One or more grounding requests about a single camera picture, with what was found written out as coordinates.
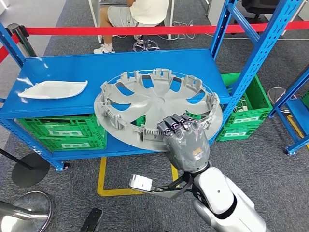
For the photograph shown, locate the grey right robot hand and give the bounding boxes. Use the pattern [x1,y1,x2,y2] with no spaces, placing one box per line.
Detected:
[157,114,210,174]

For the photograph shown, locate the grey plastic wheel hubcap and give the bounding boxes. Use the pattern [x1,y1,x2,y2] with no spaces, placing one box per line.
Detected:
[93,68,223,152]

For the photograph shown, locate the blue metal shelf rack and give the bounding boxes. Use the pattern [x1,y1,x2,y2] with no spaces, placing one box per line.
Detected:
[0,0,309,172]
[268,65,309,157]

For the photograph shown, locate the white curved plastic part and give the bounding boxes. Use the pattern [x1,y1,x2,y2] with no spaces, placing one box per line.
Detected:
[17,80,88,100]

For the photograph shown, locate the chrome swivel stool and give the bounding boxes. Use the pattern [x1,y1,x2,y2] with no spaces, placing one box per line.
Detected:
[132,33,161,53]

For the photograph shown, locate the chrome stanchion base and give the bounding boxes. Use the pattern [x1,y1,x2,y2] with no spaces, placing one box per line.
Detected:
[266,87,298,114]

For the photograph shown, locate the white desk panel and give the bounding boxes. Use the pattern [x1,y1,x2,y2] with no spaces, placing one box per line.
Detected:
[207,0,225,26]

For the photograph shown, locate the red barrier belt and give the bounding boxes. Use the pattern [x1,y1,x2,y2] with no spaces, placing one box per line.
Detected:
[0,33,20,64]
[24,20,309,36]

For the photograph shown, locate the seated person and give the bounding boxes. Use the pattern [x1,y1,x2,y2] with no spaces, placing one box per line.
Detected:
[93,0,170,55]

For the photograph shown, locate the black office chair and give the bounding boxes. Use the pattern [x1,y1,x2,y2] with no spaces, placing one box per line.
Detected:
[231,0,280,34]

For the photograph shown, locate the black stanchion with disc base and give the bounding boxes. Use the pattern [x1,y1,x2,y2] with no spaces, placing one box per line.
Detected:
[0,147,50,188]

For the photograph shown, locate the chrome stanchion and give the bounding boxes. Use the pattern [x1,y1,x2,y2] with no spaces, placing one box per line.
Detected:
[0,191,54,232]

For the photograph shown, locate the black right wrist camera bracket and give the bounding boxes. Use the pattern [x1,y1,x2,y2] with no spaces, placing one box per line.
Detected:
[145,179,194,200]

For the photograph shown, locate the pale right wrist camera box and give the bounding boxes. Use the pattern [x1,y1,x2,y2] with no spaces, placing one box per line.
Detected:
[128,174,153,193]

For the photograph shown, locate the white wire bundle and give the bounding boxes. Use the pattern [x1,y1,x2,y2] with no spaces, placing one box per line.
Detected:
[233,99,248,113]

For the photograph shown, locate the dark left wrist camera mount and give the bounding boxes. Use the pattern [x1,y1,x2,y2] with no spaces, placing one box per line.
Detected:
[79,207,103,232]

